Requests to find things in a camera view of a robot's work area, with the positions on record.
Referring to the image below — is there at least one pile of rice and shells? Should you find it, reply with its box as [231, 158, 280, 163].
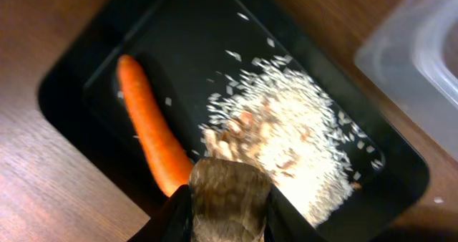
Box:
[164, 11, 384, 228]

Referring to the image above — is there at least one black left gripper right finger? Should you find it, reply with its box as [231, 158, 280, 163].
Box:
[264, 184, 326, 242]

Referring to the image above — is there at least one brown walnut shell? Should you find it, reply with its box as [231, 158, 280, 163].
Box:
[188, 158, 271, 242]

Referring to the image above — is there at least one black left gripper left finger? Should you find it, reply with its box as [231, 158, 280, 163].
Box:
[127, 185, 193, 242]

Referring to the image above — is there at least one orange carrot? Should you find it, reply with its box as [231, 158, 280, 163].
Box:
[117, 54, 193, 197]

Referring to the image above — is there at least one black rectangular tray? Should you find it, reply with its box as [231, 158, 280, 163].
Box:
[38, 0, 429, 241]

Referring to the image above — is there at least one clear plastic waste bin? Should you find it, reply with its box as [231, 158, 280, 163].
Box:
[355, 0, 457, 158]

